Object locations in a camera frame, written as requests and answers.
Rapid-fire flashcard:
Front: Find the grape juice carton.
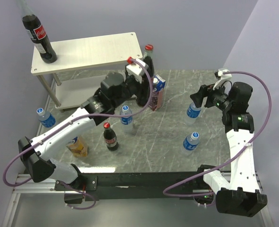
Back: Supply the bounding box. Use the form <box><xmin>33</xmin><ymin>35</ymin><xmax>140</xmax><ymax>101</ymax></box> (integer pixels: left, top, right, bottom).
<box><xmin>149</xmin><ymin>74</ymin><xmax>166</xmax><ymax>111</ymax></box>

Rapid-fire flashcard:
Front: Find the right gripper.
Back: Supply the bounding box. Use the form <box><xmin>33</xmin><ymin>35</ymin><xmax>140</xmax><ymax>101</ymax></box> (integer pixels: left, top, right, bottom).
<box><xmin>190</xmin><ymin>79</ymin><xmax>233</xmax><ymax>112</ymax></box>

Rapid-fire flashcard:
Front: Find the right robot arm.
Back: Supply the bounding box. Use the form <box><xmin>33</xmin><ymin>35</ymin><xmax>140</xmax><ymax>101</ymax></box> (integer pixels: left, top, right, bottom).
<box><xmin>190</xmin><ymin>82</ymin><xmax>268</xmax><ymax>217</ymax></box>

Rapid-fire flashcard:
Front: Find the water bottle far left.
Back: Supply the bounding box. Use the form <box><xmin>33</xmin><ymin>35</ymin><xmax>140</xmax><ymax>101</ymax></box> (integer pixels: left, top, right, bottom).
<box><xmin>36</xmin><ymin>108</ymin><xmax>56</xmax><ymax>128</ymax></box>

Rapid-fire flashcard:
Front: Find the water bottle centre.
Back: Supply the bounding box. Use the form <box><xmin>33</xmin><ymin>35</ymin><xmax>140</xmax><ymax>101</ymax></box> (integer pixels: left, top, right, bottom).
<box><xmin>120</xmin><ymin>105</ymin><xmax>133</xmax><ymax>133</ymax></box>

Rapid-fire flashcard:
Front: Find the water bottle right back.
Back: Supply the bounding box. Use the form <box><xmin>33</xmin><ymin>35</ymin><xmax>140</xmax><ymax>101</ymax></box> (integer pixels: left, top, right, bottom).
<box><xmin>184</xmin><ymin>102</ymin><xmax>201</xmax><ymax>125</ymax></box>

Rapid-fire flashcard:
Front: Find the water bottle right front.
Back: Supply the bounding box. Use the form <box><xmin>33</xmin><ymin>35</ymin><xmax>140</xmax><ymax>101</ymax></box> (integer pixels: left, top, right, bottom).
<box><xmin>183</xmin><ymin>132</ymin><xmax>200</xmax><ymax>155</ymax></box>

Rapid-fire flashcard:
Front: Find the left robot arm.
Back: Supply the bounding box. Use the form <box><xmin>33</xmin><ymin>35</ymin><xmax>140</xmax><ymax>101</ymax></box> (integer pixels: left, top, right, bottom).
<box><xmin>18</xmin><ymin>73</ymin><xmax>152</xmax><ymax>190</ymax></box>

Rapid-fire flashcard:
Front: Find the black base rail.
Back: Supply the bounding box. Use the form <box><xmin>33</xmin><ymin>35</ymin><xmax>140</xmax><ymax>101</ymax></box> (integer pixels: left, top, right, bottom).
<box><xmin>54</xmin><ymin>171</ymin><xmax>225</xmax><ymax>204</ymax></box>

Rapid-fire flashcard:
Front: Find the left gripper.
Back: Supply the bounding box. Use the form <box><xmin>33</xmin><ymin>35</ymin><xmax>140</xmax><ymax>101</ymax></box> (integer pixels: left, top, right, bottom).
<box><xmin>112</xmin><ymin>64</ymin><xmax>157</xmax><ymax>109</ymax></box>

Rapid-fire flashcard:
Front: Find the white two-tier shelf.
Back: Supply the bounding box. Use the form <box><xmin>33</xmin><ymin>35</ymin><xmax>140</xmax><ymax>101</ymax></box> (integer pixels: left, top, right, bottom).
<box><xmin>31</xmin><ymin>32</ymin><xmax>143</xmax><ymax>111</ymax></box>

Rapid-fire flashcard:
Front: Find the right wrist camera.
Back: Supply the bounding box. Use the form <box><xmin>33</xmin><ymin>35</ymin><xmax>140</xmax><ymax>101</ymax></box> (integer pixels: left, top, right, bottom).
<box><xmin>213</xmin><ymin>68</ymin><xmax>232</xmax><ymax>90</ymax></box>

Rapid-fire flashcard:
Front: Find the water bottle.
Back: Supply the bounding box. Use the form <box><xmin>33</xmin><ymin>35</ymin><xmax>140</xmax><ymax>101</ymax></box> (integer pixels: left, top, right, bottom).
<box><xmin>184</xmin><ymin>102</ymin><xmax>201</xmax><ymax>125</ymax></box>
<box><xmin>36</xmin><ymin>108</ymin><xmax>56</xmax><ymax>128</ymax></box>
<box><xmin>183</xmin><ymin>132</ymin><xmax>200</xmax><ymax>155</ymax></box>
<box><xmin>120</xmin><ymin>105</ymin><xmax>133</xmax><ymax>133</ymax></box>

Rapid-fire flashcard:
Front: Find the orange juice carton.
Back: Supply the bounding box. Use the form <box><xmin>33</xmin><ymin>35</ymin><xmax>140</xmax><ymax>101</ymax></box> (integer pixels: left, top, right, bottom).
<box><xmin>66</xmin><ymin>136</ymin><xmax>88</xmax><ymax>157</ymax></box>

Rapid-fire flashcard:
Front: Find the cola bottle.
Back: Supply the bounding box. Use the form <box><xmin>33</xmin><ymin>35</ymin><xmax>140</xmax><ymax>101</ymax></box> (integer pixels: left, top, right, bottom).
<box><xmin>139</xmin><ymin>44</ymin><xmax>156</xmax><ymax>95</ymax></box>
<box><xmin>103</xmin><ymin>122</ymin><xmax>119</xmax><ymax>151</ymax></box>
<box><xmin>16</xmin><ymin>0</ymin><xmax>57</xmax><ymax>63</ymax></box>

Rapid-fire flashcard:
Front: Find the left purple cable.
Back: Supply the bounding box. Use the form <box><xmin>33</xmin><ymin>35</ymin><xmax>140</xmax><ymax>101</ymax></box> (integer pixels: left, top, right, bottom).
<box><xmin>2</xmin><ymin>58</ymin><xmax>154</xmax><ymax>210</ymax></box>

